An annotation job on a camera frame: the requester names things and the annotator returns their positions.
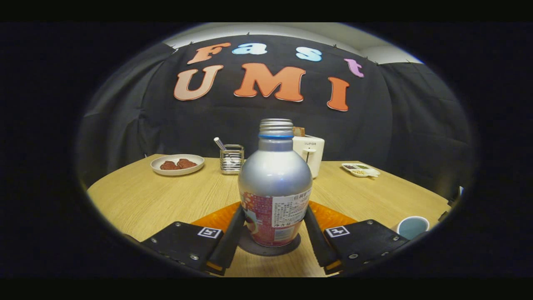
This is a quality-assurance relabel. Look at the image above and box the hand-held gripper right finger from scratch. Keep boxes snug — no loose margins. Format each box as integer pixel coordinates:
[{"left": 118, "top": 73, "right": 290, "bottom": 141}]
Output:
[{"left": 304, "top": 201, "right": 411, "bottom": 275}]

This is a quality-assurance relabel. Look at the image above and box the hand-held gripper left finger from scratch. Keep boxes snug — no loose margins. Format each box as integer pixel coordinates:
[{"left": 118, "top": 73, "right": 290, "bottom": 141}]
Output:
[{"left": 139, "top": 202, "right": 246, "bottom": 276}]

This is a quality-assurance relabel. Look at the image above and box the dark round coaster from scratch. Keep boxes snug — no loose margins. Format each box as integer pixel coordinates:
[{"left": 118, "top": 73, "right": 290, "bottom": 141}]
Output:
[{"left": 238, "top": 233, "right": 301, "bottom": 256}]

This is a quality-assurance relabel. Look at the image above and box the silver bottle with red label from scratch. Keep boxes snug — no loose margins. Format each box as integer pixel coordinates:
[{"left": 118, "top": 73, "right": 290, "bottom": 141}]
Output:
[{"left": 238, "top": 119, "right": 313, "bottom": 248}]

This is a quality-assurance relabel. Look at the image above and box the white cup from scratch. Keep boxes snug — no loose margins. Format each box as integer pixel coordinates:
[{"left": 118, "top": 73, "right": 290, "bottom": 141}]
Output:
[{"left": 396, "top": 216, "right": 430, "bottom": 240}]

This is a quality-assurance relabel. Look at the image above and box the wooden table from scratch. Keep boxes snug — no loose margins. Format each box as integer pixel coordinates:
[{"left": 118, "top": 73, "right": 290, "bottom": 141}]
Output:
[{"left": 87, "top": 154, "right": 452, "bottom": 278}]

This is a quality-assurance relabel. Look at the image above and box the metal utensil holder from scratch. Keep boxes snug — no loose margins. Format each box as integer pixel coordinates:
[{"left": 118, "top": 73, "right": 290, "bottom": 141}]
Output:
[{"left": 220, "top": 144, "right": 245, "bottom": 175}]

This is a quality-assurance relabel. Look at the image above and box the small white divided dish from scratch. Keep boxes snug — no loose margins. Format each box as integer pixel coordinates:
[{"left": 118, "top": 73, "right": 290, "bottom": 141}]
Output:
[{"left": 341, "top": 162, "right": 381, "bottom": 178}]

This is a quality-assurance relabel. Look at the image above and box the white toaster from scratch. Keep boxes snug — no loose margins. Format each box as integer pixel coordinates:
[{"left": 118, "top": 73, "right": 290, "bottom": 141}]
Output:
[{"left": 292, "top": 135, "right": 325, "bottom": 179}]

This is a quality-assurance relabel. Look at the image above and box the white round plate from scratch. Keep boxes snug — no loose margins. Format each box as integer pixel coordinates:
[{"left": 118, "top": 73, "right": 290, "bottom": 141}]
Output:
[{"left": 150, "top": 154, "right": 205, "bottom": 176}]

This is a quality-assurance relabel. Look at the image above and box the black backdrop cloth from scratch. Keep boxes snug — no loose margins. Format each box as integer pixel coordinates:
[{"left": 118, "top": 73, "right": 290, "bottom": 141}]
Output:
[{"left": 76, "top": 35, "right": 475, "bottom": 200}]

